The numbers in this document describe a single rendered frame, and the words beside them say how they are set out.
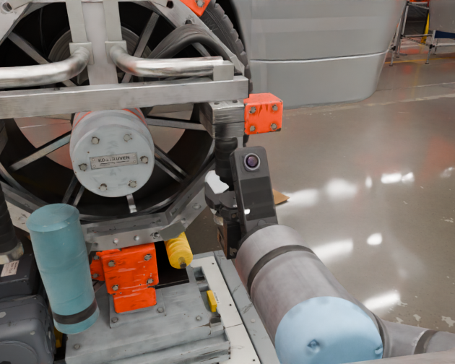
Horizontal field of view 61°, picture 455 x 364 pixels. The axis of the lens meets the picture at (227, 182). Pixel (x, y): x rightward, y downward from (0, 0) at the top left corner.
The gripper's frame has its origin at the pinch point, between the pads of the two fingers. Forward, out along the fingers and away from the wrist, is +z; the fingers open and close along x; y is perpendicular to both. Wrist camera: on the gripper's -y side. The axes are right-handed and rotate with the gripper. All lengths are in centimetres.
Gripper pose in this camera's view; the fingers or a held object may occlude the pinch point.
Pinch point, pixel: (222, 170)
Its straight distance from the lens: 64.6
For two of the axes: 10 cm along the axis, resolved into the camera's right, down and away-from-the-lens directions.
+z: -2.9, -4.4, 8.5
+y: 0.0, 8.9, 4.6
